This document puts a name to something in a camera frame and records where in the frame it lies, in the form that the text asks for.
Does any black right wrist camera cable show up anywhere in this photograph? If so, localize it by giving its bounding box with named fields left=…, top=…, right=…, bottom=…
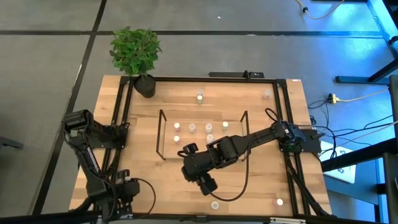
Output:
left=208, top=149, right=251, bottom=203

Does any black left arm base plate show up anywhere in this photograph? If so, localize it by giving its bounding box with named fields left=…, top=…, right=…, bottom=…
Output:
left=90, top=123, right=130, bottom=149

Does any wooden shelf black metal frame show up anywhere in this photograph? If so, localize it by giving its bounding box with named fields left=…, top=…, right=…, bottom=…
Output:
left=155, top=107, right=252, bottom=162

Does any green artificial plant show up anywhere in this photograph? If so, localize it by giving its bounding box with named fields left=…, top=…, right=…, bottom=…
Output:
left=109, top=26, right=163, bottom=77

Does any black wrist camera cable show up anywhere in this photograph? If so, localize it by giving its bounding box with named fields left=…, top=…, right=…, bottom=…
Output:
left=208, top=149, right=251, bottom=203
left=133, top=177, right=157, bottom=217

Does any white floor cable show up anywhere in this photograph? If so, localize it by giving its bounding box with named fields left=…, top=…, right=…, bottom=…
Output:
left=295, top=0, right=346, bottom=20

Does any black bar device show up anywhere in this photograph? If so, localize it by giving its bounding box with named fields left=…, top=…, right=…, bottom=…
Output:
left=208, top=70, right=266, bottom=79

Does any white printed box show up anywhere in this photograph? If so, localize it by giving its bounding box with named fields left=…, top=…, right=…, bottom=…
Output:
left=320, top=139, right=357, bottom=184

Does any black horizontal frame beam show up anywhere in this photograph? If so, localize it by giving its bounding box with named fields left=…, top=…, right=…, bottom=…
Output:
left=0, top=210, right=398, bottom=224

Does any beige power cord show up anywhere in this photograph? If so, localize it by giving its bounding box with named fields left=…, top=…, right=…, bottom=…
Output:
left=337, top=88, right=391, bottom=103

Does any silver aluminium bracket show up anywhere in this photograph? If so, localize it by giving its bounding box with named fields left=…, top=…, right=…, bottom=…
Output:
left=269, top=217, right=307, bottom=224

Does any grey chair base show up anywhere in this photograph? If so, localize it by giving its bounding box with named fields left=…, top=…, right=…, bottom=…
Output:
left=0, top=136, right=24, bottom=150

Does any black desk leg frame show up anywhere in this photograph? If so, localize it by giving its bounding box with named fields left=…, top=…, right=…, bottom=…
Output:
left=335, top=0, right=398, bottom=84

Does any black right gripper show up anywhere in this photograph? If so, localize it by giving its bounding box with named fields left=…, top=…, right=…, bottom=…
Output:
left=182, top=142, right=219, bottom=197

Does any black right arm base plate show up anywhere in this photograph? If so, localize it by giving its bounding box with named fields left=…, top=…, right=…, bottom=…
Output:
left=279, top=129, right=322, bottom=154

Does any black left wrist camera cable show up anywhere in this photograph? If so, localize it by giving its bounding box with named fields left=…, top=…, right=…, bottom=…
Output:
left=133, top=177, right=157, bottom=217

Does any black plant pot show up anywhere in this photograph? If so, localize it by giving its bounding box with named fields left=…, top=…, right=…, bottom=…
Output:
left=133, top=73, right=157, bottom=99

